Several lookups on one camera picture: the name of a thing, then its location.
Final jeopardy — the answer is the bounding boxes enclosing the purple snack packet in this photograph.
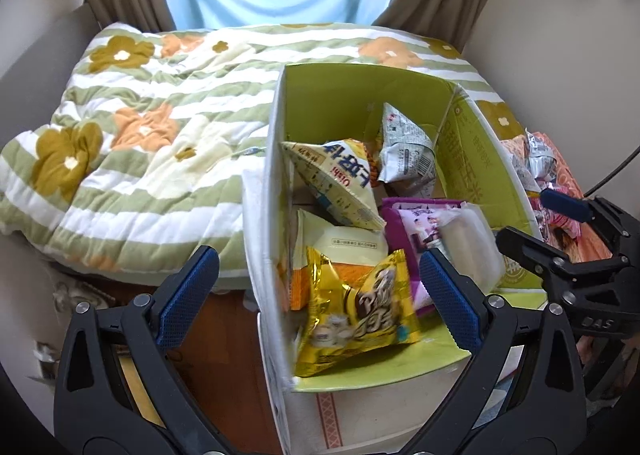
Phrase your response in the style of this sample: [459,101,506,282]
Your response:
[381,198,468,317]

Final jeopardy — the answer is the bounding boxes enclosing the gold yellow snack bag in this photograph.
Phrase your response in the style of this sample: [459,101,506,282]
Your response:
[294,245,422,378]

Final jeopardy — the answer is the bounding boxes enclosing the pink snack packet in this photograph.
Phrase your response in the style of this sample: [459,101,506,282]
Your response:
[397,205,453,252]

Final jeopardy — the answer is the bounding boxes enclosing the black curved cable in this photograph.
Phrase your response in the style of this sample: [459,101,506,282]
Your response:
[582,132,640,197]

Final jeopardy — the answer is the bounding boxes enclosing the green cardboard box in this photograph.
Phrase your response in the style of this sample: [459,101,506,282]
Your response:
[242,62,549,455]

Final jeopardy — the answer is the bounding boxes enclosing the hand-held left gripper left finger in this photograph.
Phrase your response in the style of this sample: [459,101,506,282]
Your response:
[54,245,236,455]

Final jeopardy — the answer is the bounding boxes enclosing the cream Oishi snack bag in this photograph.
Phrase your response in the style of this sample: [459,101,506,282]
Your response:
[280,139,387,228]

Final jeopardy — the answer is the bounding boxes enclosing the floral striped blanket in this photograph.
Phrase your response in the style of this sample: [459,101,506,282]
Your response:
[0,21,526,281]

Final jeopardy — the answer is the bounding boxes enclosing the white table mat orange stripe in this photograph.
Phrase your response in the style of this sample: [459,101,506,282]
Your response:
[280,355,471,455]

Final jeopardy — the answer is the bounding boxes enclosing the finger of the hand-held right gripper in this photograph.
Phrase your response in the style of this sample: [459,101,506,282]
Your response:
[496,225,632,297]
[542,188,640,257]

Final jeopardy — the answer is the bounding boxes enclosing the grey printed snack packet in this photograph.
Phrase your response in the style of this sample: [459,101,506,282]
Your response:
[522,131,558,192]
[376,102,435,185]

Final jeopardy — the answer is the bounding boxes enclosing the white translucent snack packet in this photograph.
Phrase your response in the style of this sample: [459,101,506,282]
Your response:
[439,202,505,292]

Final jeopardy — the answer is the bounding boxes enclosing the orange and white snack bag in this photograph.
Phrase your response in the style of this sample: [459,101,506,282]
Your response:
[290,209,390,312]

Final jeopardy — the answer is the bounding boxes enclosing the grey headboard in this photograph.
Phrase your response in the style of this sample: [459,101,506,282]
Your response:
[0,5,103,148]

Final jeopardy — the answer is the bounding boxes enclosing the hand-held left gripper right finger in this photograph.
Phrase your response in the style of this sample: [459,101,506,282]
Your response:
[397,250,588,455]

